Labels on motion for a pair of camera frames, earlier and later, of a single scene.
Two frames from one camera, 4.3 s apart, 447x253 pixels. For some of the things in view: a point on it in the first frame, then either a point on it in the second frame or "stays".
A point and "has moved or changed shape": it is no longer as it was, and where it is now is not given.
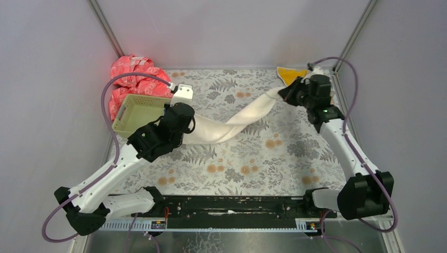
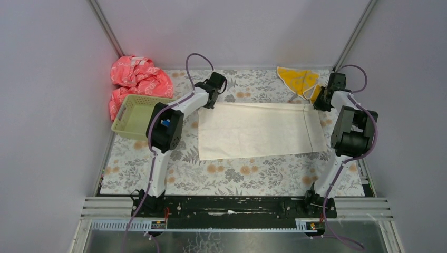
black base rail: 237,212 stays
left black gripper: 188,123 → 210,101
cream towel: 204,132 has moved or changed shape
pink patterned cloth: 136,84 stays
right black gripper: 291,94 → 320,103
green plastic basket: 135,111 stays
